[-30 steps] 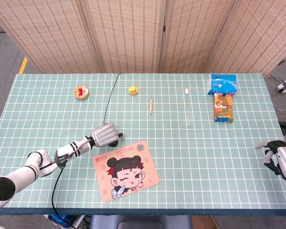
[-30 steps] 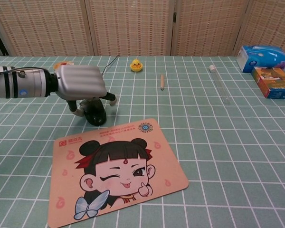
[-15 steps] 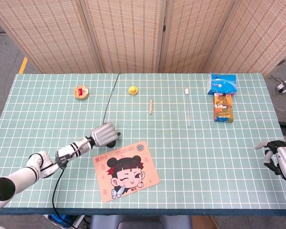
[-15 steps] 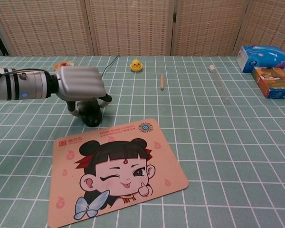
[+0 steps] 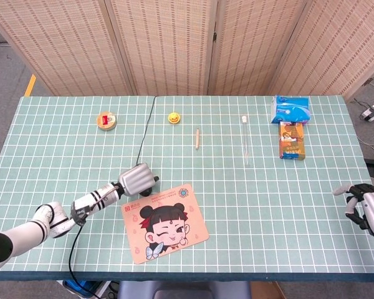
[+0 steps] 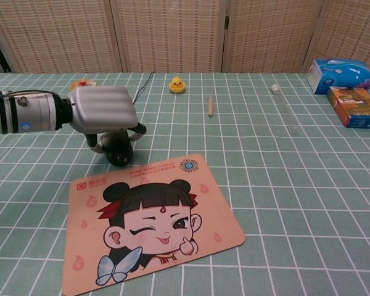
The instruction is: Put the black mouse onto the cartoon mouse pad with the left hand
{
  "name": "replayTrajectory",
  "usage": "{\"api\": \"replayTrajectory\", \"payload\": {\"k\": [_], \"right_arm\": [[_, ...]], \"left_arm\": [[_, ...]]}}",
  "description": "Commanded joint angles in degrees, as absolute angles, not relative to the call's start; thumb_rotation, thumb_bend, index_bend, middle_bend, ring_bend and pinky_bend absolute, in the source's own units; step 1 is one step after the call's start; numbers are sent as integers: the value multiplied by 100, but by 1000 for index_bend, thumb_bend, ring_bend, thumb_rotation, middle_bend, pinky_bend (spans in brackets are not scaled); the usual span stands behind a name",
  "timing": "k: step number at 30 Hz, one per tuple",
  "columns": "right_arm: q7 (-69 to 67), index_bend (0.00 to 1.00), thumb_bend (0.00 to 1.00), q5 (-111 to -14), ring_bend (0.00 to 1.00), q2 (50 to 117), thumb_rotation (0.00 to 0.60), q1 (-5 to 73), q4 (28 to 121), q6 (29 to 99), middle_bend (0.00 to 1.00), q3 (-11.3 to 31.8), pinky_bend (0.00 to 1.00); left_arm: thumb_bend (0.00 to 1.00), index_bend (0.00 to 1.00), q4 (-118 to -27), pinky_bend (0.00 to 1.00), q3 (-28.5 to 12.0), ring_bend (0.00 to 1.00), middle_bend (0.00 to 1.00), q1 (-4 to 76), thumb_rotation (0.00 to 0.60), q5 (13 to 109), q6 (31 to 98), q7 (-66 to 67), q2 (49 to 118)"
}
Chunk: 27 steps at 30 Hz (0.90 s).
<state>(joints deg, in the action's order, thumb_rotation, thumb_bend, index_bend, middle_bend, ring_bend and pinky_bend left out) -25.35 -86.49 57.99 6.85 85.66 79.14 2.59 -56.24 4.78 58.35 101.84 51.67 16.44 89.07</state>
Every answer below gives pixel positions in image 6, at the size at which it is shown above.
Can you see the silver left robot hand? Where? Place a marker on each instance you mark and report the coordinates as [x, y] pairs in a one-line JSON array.
[[101, 108]]

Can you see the black computer mouse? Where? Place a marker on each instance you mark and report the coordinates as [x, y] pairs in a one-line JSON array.
[[120, 157]]

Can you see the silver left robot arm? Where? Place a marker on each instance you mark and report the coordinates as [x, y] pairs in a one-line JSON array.
[[34, 114]]

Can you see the cartoon girl mouse pad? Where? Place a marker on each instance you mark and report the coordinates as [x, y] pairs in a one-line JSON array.
[[86, 216]]

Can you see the yellow tape roll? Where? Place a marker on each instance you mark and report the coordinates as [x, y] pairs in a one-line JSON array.
[[83, 83]]

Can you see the yellow duck toy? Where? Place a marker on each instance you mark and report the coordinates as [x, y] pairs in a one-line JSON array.
[[176, 84]]

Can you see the bamboo folding screen panel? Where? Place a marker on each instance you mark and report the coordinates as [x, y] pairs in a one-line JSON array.
[[169, 34], [55, 34], [351, 31], [271, 34]]

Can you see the short wooden stick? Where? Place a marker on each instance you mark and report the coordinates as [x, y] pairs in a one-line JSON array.
[[210, 106]]

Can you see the black screen hinge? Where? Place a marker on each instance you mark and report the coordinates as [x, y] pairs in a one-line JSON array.
[[226, 23]]

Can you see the glass test tube white cap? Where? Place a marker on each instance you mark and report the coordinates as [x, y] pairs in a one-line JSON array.
[[276, 88]]

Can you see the green checked tablecloth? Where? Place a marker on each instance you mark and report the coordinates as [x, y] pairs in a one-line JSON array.
[[265, 185]]

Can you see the blue tissue pack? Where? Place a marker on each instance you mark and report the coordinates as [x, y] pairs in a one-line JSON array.
[[342, 72]]

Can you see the orange and blue box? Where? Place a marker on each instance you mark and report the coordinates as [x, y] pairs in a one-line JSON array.
[[354, 108]]

